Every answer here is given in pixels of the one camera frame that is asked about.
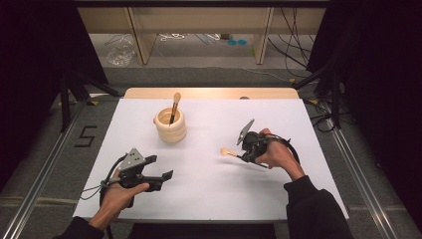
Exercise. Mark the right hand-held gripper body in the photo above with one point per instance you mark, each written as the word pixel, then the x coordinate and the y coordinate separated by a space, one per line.
pixel 253 144

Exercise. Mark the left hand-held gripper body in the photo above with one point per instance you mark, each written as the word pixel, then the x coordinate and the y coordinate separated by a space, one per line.
pixel 132 166

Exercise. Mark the small thin makeup brush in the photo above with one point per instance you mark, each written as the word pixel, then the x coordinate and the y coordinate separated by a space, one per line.
pixel 227 152

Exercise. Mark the ringed wooden brush holder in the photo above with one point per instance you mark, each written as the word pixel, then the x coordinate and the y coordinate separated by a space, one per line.
pixel 170 131

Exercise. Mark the person's right hand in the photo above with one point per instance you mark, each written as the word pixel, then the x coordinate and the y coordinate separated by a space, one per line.
pixel 278 156

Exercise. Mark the person's left hand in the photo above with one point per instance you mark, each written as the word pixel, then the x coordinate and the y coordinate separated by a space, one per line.
pixel 116 199

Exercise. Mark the white table cover board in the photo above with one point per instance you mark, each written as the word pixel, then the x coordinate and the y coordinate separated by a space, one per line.
pixel 205 186

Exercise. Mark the black metal stand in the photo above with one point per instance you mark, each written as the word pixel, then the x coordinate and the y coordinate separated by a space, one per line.
pixel 328 89
pixel 71 96

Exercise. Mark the blue round discs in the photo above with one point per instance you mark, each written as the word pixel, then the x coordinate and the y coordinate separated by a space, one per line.
pixel 237 42

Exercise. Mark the clear plastic bag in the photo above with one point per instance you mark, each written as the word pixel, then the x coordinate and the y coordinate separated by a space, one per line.
pixel 121 53

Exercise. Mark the light wooden shelf unit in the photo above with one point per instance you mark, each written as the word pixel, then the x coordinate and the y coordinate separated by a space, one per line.
pixel 202 20

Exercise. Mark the black curtain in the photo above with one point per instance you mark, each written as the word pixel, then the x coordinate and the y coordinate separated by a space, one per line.
pixel 36 66
pixel 381 83

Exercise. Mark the aluminium floor rail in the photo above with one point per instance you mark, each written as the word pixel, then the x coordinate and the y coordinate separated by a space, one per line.
pixel 361 182
pixel 43 169

